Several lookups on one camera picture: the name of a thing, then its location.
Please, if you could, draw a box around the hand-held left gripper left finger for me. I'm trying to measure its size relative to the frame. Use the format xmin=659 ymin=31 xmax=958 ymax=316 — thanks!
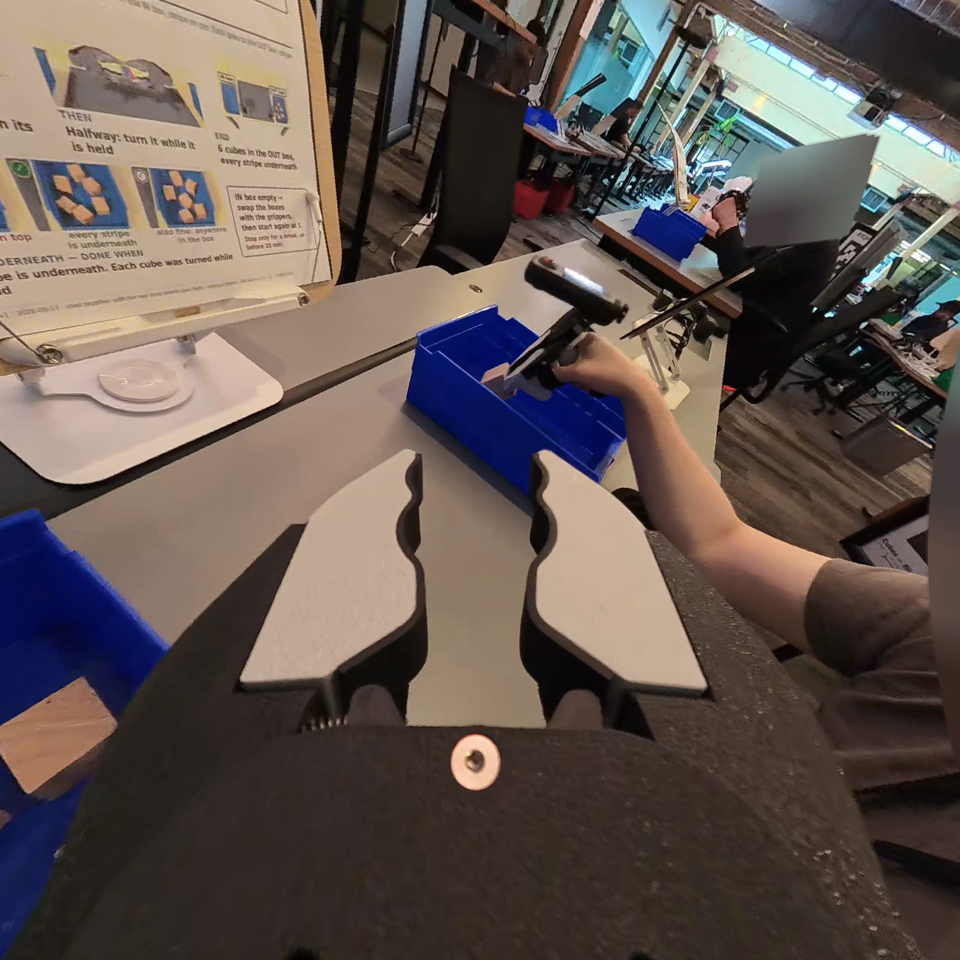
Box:
xmin=238 ymin=450 xmax=429 ymax=727

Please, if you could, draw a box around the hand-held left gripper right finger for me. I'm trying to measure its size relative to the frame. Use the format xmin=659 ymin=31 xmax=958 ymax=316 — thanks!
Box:
xmin=519 ymin=450 xmax=710 ymax=730

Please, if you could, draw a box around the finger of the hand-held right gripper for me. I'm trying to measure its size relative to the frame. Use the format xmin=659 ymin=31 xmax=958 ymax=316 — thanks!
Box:
xmin=504 ymin=351 xmax=561 ymax=400

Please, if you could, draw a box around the person's right forearm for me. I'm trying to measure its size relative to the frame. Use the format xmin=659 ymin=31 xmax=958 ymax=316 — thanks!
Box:
xmin=615 ymin=375 xmax=834 ymax=650

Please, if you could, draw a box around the person's right hand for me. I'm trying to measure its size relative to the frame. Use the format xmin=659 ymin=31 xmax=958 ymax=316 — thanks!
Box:
xmin=551 ymin=332 xmax=663 ymax=399

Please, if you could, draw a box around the wooden-edged work table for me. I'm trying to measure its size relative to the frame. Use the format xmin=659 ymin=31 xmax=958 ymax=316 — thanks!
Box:
xmin=594 ymin=208 xmax=745 ymax=320

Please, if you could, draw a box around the dark flat panel on stand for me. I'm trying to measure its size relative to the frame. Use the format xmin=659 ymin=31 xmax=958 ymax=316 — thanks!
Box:
xmin=621 ymin=251 xmax=781 ymax=340

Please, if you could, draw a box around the black office chair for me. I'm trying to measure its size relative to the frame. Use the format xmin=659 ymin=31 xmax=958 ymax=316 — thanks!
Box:
xmin=420 ymin=67 xmax=530 ymax=275
xmin=720 ymin=285 xmax=901 ymax=415

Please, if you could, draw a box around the grey storage box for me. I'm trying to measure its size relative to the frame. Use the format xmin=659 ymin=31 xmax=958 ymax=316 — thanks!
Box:
xmin=840 ymin=412 xmax=935 ymax=477

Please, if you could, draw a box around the printed instruction sheet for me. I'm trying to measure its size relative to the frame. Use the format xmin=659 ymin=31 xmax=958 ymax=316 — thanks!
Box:
xmin=0 ymin=0 xmax=335 ymax=316

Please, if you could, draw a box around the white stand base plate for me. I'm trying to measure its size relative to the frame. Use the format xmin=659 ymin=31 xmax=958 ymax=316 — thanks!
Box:
xmin=630 ymin=330 xmax=691 ymax=412
xmin=0 ymin=330 xmax=285 ymax=485

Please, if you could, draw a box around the wooden post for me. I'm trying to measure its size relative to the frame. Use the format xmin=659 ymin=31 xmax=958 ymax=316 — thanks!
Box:
xmin=546 ymin=0 xmax=597 ymax=110

